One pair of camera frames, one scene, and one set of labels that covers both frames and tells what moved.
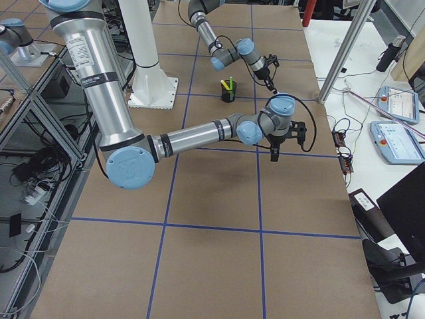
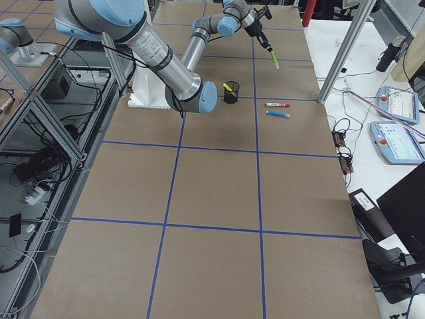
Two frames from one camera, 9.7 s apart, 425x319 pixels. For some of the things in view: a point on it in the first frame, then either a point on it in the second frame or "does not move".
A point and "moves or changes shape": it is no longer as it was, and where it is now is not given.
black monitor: [404, 206] does not move
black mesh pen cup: [228, 95] does not move
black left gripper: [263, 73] -> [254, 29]
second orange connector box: [346, 163] does not move
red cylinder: [309, 5] does not move
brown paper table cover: [226, 232] does not move
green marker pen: [231, 80] moves or changes shape
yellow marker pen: [224, 84] moves or changes shape
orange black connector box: [339, 138] does not move
